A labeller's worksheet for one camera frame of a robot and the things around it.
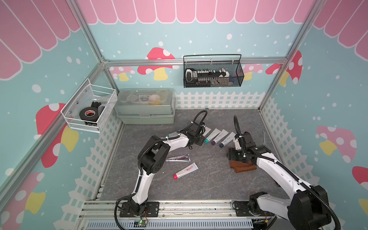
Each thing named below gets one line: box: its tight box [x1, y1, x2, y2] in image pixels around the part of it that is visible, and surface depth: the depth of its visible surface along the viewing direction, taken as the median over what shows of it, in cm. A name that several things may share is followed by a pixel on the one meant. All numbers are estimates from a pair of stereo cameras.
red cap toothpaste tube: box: [172, 162, 199, 180], surface depth 88 cm
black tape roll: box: [79, 106, 100, 123], surface depth 71 cm
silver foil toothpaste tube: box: [165, 153, 191, 162], surface depth 93 cm
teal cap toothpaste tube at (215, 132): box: [203, 127, 221, 144], surface depth 104 cm
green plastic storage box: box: [115, 87, 177, 125], surface depth 105 cm
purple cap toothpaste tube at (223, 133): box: [210, 128, 230, 146], surface depth 104 cm
